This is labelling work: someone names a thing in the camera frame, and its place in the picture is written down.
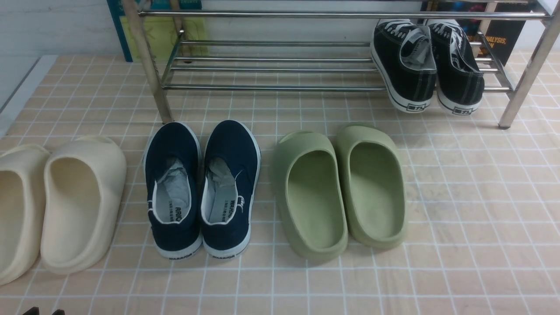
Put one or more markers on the right cream foam slipper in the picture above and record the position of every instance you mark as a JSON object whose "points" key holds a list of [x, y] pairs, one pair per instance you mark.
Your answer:
{"points": [[84, 182]]}

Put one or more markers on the cream foam slipper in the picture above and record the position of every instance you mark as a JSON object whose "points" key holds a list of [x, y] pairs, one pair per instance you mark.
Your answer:
{"points": [[84, 182], [22, 208]]}

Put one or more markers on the right green foam slipper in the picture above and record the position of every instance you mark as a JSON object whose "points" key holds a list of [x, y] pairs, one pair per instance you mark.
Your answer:
{"points": [[373, 186]]}

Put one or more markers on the left cream foam slipper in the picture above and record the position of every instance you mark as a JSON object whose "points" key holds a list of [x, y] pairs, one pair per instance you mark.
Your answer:
{"points": [[22, 208]]}

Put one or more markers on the left black canvas sneaker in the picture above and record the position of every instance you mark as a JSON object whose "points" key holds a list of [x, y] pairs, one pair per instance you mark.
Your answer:
{"points": [[402, 52]]}

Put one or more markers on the dark printed book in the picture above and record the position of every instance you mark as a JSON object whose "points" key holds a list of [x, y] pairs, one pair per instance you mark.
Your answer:
{"points": [[501, 35]]}

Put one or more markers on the chrome metal shoe rack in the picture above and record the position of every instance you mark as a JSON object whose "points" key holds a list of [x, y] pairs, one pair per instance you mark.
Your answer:
{"points": [[160, 83]]}

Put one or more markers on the navy canvas shoe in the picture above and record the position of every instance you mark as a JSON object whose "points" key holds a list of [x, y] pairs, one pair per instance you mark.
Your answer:
{"points": [[171, 165], [232, 163]]}

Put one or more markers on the blue and yellow poster board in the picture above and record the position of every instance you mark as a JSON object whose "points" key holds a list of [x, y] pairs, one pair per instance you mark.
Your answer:
{"points": [[160, 32]]}

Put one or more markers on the green foam slipper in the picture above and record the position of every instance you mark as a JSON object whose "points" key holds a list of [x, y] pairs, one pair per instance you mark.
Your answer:
{"points": [[373, 186], [306, 185]]}

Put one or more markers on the left green foam slipper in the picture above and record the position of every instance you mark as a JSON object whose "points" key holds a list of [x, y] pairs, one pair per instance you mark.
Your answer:
{"points": [[306, 185]]}

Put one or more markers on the right black canvas sneaker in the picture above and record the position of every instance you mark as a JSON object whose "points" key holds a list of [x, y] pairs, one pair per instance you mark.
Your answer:
{"points": [[460, 83]]}

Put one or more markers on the black canvas sneaker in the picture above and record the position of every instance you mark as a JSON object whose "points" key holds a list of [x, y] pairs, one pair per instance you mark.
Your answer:
{"points": [[460, 83], [402, 52]]}

